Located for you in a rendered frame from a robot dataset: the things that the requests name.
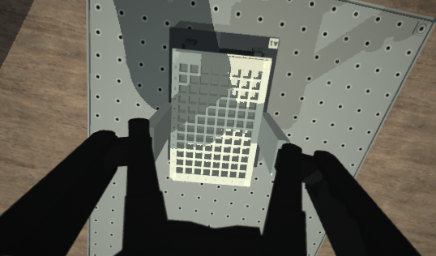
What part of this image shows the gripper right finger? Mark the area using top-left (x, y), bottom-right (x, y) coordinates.
top-left (257, 112), bottom-right (421, 256)

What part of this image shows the grey perforated base plate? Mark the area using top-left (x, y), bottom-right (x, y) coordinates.
top-left (86, 0), bottom-right (436, 256)

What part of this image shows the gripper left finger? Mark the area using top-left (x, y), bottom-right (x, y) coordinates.
top-left (0, 102), bottom-right (177, 256)

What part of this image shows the dark grey rectangular frame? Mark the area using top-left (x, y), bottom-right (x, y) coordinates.
top-left (169, 27), bottom-right (280, 113)

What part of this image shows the white well plate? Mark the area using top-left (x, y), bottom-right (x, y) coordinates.
top-left (169, 49), bottom-right (271, 186)

